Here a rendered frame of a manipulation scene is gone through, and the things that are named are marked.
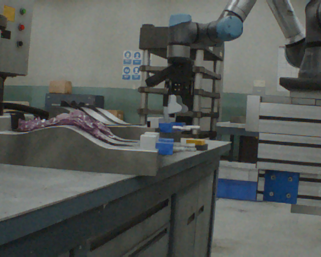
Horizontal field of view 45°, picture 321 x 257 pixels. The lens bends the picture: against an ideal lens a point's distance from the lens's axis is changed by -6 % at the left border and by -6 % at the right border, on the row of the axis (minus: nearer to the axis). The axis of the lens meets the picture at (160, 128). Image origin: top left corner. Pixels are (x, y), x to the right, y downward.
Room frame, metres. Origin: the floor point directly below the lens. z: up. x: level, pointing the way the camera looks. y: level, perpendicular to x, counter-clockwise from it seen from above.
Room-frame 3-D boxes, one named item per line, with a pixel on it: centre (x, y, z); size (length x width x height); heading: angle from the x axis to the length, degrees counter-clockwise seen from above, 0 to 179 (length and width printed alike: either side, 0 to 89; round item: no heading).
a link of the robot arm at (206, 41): (1.38, -0.15, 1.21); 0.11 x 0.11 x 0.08; 22
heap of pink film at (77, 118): (1.04, 0.24, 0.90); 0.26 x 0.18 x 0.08; 87
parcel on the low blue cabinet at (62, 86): (8.59, 2.16, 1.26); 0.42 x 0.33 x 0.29; 70
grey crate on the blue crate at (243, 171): (4.50, -0.93, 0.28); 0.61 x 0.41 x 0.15; 70
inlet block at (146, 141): (0.97, -0.02, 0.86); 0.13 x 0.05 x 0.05; 87
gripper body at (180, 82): (1.35, -0.05, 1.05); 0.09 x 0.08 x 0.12; 70
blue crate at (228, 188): (4.51, -0.93, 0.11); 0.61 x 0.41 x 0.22; 70
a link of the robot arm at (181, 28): (1.36, -0.05, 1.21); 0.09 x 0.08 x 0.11; 112
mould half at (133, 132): (1.40, 0.20, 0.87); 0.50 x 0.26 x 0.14; 70
